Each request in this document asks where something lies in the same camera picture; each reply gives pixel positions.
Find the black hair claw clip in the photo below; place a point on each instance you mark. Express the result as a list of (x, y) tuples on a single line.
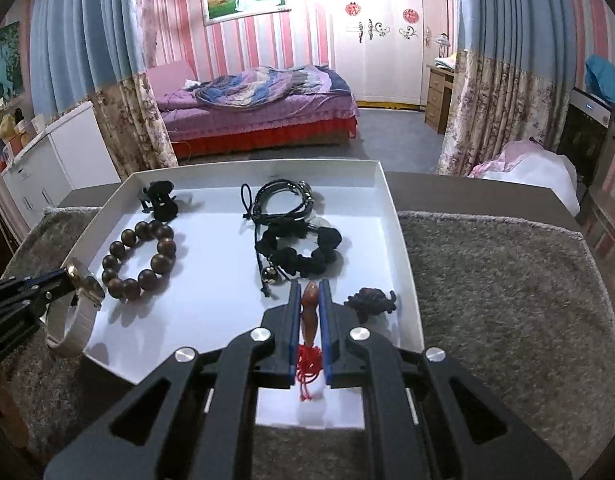
[(162, 200)]

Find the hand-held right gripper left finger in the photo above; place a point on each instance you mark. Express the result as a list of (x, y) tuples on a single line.
[(291, 320)]

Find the green wall poster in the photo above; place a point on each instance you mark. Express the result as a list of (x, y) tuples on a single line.
[(5, 65)]

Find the blue cloth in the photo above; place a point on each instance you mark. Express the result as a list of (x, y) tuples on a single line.
[(605, 82)]

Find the blue floral curtain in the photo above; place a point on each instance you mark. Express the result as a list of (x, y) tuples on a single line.
[(507, 60), (87, 35)]

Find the white cabinet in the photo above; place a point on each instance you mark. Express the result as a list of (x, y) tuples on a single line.
[(62, 155)]

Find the white wardrobe with decals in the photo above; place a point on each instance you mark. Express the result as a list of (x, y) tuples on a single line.
[(382, 70)]

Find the pink and white bundle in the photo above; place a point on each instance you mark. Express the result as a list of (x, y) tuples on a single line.
[(532, 175)]

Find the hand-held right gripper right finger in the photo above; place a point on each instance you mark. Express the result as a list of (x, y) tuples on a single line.
[(327, 320)]

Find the brown wooden nightstand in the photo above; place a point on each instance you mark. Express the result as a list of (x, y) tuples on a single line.
[(437, 100)]

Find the folded towels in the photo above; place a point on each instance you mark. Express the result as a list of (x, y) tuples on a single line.
[(445, 63)]

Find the white shallow box tray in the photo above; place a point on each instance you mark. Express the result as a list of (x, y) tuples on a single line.
[(207, 280)]

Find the yellow plush toy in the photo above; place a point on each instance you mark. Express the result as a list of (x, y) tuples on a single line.
[(7, 130)]

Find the small table lamp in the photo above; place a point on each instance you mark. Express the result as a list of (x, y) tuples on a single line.
[(441, 45)]

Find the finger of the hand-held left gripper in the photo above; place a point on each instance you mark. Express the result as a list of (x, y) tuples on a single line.
[(47, 296), (32, 282)]

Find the dark brown carved pendant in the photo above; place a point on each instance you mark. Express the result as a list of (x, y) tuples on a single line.
[(370, 302)]

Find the black tall appliance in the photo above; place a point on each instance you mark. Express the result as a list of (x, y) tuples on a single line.
[(582, 140)]

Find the grey shaggy rug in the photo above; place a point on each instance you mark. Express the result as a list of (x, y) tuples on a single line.
[(487, 285)]

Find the striped purple blanket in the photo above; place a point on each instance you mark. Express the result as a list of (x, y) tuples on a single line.
[(257, 87)]

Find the purple bed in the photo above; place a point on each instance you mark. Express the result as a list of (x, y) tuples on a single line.
[(267, 120)]

